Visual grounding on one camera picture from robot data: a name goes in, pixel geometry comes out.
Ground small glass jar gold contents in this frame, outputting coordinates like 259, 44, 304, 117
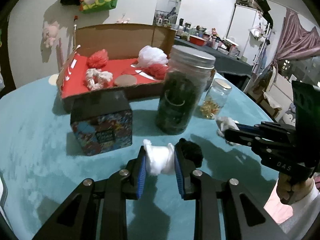
200, 78, 232, 119

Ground white bath pouf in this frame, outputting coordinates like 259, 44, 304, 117
137, 46, 168, 68

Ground black fuzzy pompom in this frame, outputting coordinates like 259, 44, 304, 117
179, 138, 203, 168

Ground white fluffy bunny scrunchie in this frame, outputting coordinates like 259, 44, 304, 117
215, 116, 239, 138

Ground white towel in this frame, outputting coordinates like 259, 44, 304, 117
143, 139, 175, 176

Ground floral beauty cream tin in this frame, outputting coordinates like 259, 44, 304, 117
70, 90, 133, 156

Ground coral red bath pouf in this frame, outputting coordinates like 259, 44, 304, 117
87, 49, 108, 69

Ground large glass jar dark contents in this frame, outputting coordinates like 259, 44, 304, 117
156, 45, 215, 135

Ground purple curtain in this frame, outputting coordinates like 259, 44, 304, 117
271, 8, 319, 68

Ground mop handle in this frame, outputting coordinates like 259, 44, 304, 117
68, 15, 78, 53

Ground red basin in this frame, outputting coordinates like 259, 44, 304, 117
189, 35, 206, 46

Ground cardboard box red lining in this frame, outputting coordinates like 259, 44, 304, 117
56, 23, 217, 113

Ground pink plush behind box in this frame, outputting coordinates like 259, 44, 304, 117
116, 14, 130, 24

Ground pink plush toy on wall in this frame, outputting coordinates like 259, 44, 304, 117
42, 21, 60, 48

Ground cream crochet scrunchie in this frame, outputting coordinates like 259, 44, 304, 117
86, 68, 113, 91

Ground wall mirror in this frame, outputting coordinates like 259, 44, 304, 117
153, 0, 182, 26

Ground person right hand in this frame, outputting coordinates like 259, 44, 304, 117
276, 173, 314, 205

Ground white wardrobe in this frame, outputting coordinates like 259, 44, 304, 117
226, 4, 271, 66

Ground tan round powder puff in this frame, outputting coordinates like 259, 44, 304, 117
114, 74, 137, 87

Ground red knitted ball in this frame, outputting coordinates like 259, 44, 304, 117
143, 63, 168, 80

